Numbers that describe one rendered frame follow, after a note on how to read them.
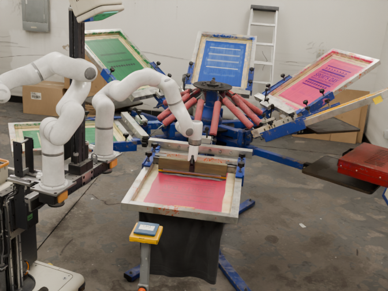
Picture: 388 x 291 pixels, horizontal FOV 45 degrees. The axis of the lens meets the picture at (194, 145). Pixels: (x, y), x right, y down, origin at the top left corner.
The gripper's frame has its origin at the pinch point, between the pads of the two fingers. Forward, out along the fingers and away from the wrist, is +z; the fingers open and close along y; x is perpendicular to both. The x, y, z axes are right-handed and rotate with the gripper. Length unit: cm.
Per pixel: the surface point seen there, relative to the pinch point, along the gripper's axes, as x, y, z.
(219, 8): -26, -421, -69
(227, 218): 24, 51, 3
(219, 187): 17.7, 11.0, 5.4
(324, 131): 94, -125, 4
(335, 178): 88, -25, 5
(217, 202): 18.0, 30.4, 5.5
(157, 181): -17.8, 12.7, 5.8
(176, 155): -13.4, -23.7, 2.5
